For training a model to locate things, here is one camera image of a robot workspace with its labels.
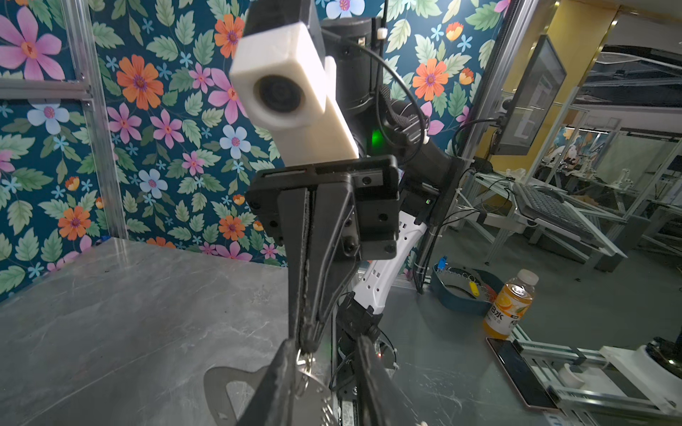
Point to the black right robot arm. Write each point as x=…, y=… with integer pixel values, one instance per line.
x=380, y=125

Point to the silver keys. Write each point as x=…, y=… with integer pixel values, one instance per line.
x=313, y=400

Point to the aluminium corner post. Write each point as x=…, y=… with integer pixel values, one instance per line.
x=84, y=55

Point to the orange juice bottle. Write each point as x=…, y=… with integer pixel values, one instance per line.
x=512, y=303

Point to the smartphone on table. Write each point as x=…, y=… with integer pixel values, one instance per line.
x=521, y=375

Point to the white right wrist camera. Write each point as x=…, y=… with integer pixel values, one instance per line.
x=287, y=83

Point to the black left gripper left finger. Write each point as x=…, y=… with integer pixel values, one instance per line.
x=272, y=402

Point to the teal round bowl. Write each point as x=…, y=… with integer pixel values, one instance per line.
x=463, y=289

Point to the laptop on stand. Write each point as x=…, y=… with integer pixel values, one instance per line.
x=549, y=209

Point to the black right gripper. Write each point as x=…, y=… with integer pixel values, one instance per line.
x=280, y=200

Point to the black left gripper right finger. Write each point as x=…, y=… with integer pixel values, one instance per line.
x=379, y=400

